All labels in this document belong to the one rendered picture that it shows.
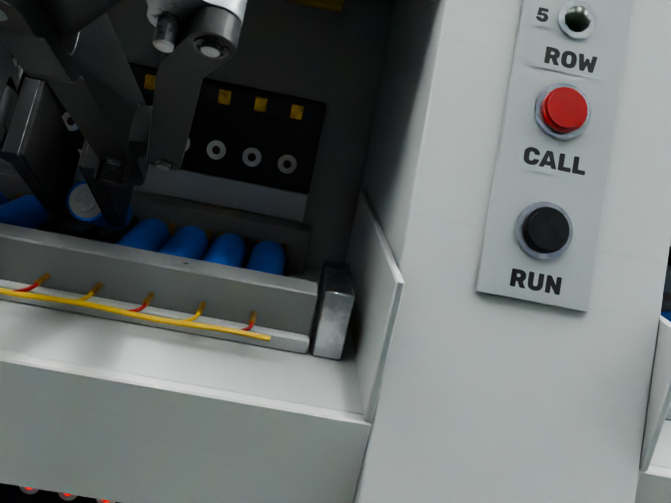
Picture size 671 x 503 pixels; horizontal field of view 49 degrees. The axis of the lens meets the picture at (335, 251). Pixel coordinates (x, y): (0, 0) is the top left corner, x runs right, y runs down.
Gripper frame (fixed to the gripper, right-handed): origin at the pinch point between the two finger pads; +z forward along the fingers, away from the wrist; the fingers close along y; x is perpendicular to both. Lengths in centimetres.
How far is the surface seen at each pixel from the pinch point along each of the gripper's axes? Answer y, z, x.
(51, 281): -0.1, 0.4, 5.1
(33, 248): 0.7, -0.2, 4.0
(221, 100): -4.2, 8.6, -8.1
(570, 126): -17.6, -7.1, -2.1
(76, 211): 0.4, 2.9, 1.3
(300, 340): -10.1, -0.2, 5.8
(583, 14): -17.5, -7.9, -6.1
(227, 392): -7.7, -3.9, 8.5
